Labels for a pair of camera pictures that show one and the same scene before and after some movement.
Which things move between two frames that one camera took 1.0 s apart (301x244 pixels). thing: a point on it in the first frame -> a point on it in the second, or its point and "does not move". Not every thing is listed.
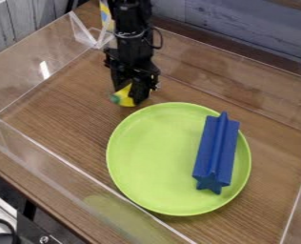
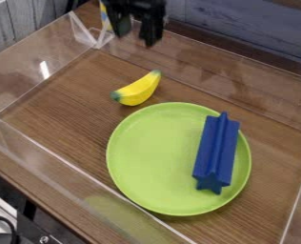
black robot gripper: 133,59 -> 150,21
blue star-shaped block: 217,153 does not move
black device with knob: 41,228 does not move
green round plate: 151,157 does not move
